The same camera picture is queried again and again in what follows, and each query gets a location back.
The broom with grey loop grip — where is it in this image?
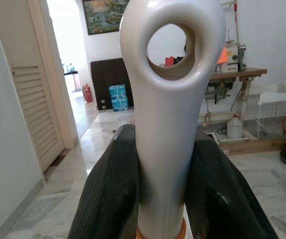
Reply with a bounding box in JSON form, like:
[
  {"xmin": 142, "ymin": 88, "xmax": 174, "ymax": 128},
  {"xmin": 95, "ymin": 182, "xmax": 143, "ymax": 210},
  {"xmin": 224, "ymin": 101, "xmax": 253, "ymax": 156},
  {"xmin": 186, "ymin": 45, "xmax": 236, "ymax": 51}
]
[{"xmin": 119, "ymin": 0, "xmax": 227, "ymax": 239}]

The blue cardboard box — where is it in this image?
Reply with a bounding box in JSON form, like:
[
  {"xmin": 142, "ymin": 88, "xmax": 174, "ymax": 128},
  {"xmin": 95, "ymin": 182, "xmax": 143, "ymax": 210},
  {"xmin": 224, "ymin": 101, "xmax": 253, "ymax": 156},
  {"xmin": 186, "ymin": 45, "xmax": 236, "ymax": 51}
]
[
  {"xmin": 108, "ymin": 84, "xmax": 127, "ymax": 100},
  {"xmin": 111, "ymin": 97, "xmax": 130, "ymax": 113}
]

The cream louvred door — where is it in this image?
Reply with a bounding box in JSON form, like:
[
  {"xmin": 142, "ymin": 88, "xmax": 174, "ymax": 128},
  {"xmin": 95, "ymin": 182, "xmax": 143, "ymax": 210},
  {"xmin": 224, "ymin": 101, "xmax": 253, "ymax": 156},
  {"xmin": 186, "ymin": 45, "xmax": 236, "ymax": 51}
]
[{"xmin": 0, "ymin": 0, "xmax": 66, "ymax": 172}]

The white sewing machine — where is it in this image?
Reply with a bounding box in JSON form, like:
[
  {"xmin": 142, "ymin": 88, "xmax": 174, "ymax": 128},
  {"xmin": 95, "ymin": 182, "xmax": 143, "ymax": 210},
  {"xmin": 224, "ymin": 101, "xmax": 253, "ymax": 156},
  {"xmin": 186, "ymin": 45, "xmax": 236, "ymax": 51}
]
[{"xmin": 216, "ymin": 42, "xmax": 247, "ymax": 73}]

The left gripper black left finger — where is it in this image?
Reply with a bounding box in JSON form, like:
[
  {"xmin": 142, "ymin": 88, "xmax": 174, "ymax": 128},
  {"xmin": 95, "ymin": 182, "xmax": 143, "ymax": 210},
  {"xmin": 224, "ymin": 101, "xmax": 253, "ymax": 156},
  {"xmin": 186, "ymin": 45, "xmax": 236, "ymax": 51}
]
[{"xmin": 67, "ymin": 124, "xmax": 140, "ymax": 239}]

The white plastic jug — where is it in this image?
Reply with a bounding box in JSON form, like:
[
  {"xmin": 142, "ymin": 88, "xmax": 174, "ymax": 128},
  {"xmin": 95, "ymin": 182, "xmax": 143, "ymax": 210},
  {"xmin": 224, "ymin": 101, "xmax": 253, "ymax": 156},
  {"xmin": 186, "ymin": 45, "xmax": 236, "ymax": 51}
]
[{"xmin": 226, "ymin": 114, "xmax": 244, "ymax": 139}]

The red fire extinguisher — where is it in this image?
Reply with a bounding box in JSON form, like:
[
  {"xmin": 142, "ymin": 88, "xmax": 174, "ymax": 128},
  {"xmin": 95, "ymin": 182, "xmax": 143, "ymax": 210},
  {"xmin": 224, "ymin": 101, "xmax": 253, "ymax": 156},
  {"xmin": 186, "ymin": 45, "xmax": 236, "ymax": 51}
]
[{"xmin": 82, "ymin": 84, "xmax": 94, "ymax": 104}]

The white wire cage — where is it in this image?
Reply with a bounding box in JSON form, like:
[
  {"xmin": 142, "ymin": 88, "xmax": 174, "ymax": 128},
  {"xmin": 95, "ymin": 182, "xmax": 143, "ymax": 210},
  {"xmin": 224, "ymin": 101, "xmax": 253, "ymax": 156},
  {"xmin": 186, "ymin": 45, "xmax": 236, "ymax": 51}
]
[{"xmin": 243, "ymin": 83, "xmax": 286, "ymax": 140}]

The wooden sewing machine table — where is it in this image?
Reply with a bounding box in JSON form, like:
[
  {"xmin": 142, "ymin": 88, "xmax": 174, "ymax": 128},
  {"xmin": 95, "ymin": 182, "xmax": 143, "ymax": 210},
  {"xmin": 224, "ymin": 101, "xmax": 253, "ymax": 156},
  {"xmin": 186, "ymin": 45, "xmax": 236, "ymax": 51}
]
[{"xmin": 199, "ymin": 67, "xmax": 268, "ymax": 125}]

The red hanging cord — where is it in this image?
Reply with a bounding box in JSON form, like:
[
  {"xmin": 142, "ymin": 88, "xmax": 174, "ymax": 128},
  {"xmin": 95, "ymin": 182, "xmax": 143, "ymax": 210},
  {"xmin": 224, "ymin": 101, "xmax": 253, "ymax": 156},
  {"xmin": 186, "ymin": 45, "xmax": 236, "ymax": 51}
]
[{"xmin": 232, "ymin": 0, "xmax": 241, "ymax": 48}]

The sewing machine motor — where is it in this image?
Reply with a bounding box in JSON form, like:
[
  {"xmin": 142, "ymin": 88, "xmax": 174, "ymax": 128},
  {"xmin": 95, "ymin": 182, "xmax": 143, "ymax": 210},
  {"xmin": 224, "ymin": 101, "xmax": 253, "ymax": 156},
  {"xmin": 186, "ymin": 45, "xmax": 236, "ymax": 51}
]
[{"xmin": 204, "ymin": 81, "xmax": 231, "ymax": 105}]

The framed landscape painting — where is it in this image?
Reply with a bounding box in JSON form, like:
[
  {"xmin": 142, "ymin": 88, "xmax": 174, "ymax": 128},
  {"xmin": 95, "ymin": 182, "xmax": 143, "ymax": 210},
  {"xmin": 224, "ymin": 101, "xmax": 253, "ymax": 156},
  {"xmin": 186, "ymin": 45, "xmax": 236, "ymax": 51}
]
[{"xmin": 82, "ymin": 0, "xmax": 131, "ymax": 36}]

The dark brown headboard panel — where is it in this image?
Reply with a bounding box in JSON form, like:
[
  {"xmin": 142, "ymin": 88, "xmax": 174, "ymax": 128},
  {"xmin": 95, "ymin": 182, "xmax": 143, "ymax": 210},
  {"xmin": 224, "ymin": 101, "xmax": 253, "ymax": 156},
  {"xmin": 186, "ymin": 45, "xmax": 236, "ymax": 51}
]
[{"xmin": 90, "ymin": 57, "xmax": 135, "ymax": 112}]

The black top side table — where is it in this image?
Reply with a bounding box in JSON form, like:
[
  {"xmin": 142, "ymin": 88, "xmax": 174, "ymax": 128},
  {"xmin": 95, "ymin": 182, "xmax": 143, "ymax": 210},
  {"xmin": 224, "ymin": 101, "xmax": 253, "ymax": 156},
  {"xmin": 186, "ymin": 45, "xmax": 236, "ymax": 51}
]
[{"xmin": 62, "ymin": 69, "xmax": 80, "ymax": 92}]

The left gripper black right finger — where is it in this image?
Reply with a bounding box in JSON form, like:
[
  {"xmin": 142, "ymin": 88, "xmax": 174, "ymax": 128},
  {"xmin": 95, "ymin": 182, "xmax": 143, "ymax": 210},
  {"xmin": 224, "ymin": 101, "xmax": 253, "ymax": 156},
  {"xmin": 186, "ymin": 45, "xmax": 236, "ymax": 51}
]
[{"xmin": 185, "ymin": 129, "xmax": 279, "ymax": 239}]

